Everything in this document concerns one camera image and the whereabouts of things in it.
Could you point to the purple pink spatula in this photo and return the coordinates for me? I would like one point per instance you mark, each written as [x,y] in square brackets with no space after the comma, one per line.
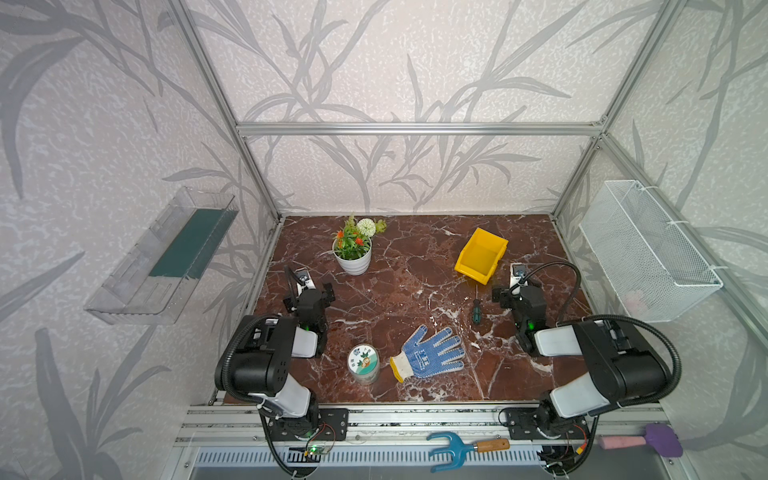
[660,437]

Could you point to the round tin can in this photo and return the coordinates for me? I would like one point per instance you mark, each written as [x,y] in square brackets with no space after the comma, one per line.
[364,364]

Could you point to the green handled screwdriver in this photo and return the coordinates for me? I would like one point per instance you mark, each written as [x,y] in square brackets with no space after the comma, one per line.
[476,312]

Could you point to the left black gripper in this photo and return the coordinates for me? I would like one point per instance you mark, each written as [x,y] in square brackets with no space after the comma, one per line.
[325,296]

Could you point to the blue white work glove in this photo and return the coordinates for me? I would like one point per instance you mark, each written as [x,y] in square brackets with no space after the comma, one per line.
[423,357]

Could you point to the white pot with flowers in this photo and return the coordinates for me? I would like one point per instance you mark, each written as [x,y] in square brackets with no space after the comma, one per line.
[352,245]

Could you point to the white wire mesh basket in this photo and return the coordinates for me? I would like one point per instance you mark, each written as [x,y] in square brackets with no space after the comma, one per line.
[655,270]

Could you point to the teal hand rake wooden handle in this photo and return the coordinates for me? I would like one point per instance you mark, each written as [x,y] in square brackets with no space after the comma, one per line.
[458,450]

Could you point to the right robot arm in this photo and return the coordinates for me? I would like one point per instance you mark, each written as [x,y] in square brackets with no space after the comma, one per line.
[629,362]

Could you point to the yellow plastic bin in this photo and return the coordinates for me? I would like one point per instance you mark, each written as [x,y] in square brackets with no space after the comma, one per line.
[479,258]

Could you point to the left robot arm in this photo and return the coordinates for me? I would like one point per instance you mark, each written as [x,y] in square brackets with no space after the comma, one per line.
[255,365]

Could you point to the aluminium frame rail base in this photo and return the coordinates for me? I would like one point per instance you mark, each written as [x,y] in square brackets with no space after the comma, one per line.
[389,440]

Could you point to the clear plastic wall shelf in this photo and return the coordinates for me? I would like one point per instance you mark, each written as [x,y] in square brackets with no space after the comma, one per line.
[158,276]

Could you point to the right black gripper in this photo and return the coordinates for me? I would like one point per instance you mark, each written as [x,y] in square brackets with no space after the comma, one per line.
[504,295]

